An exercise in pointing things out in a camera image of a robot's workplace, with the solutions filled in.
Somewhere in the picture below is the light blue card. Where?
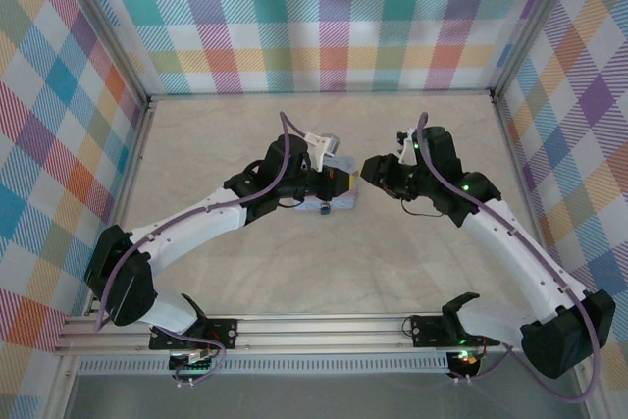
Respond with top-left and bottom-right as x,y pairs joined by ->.
292,154 -> 359,213

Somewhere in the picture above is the controller board with orange part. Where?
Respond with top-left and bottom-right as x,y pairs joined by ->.
446,348 -> 485,377

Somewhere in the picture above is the green controller board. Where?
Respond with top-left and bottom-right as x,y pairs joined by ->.
168,348 -> 220,377

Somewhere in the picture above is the gray metal sheet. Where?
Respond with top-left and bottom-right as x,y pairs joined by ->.
63,373 -> 590,419

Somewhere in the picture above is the thin black cable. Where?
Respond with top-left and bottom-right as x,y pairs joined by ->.
274,192 -> 308,210
397,195 -> 445,219

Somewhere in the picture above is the aluminium frame bar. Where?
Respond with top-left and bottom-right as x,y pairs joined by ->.
82,97 -> 159,317
146,89 -> 497,104
489,92 -> 565,292

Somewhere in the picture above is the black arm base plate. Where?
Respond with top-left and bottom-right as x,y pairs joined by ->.
148,318 -> 239,350
409,314 -> 495,347

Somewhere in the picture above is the silver key ring with keys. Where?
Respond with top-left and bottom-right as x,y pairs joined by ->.
53,313 -> 521,357

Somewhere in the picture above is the aluminium frame post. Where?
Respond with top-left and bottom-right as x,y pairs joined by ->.
573,364 -> 607,419
42,353 -> 82,419
489,0 -> 593,102
54,0 -> 152,107

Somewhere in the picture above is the white slotted cable duct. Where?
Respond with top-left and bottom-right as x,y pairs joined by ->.
77,357 -> 451,376

